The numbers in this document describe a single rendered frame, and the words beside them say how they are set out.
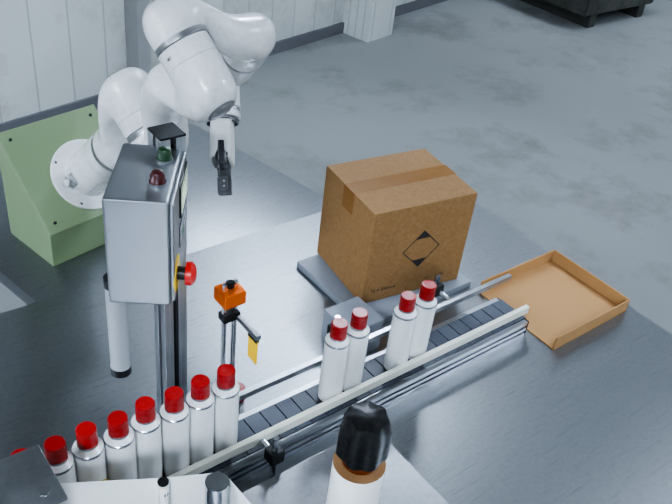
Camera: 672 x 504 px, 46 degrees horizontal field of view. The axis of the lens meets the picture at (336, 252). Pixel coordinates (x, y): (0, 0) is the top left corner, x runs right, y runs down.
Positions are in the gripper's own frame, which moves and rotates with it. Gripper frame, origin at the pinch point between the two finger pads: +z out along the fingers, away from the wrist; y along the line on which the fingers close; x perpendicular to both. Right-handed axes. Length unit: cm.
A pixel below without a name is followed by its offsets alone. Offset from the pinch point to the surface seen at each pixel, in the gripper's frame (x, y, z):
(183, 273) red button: 0, 58, 27
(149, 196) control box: -3, 69, 17
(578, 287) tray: 92, -35, 25
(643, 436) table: 90, 3, 61
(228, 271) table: -2.7, -25.5, 16.8
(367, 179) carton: 33.9, -10.3, -2.5
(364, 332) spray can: 30, 20, 36
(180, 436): -5, 37, 53
